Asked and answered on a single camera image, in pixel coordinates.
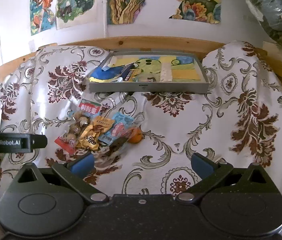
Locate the blond boy poster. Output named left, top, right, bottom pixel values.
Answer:
left=56, top=0, right=97, bottom=30

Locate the white wall pipe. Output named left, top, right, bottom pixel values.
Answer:
left=102, top=0, right=108, bottom=38

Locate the anime girl poster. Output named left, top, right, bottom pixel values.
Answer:
left=30, top=0, right=57, bottom=36

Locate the dark blue milk powder sachet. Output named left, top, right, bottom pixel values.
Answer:
left=100, top=63, right=136, bottom=80

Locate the floral satin bed cover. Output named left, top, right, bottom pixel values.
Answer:
left=0, top=40, right=282, bottom=240

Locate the orange yellow snack packet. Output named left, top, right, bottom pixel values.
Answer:
left=76, top=116, right=115, bottom=151

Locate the dark dried fruit packet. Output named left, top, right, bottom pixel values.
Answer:
left=101, top=127, right=137, bottom=159

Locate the grey tray with drawing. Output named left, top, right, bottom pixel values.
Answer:
left=88, top=50, right=209, bottom=94

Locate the landscape flowers poster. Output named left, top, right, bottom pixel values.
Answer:
left=164, top=0, right=223, bottom=25

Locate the light blue candy packet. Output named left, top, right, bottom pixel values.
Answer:
left=98, top=112, right=134, bottom=145

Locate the quail egg snack pack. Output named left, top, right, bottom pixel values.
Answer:
left=55, top=99, right=101, bottom=155

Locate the rice cracker stick pack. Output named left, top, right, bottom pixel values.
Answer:
left=160, top=62, right=172, bottom=82

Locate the orange mandarin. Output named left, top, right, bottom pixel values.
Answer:
left=128, top=127, right=143, bottom=144

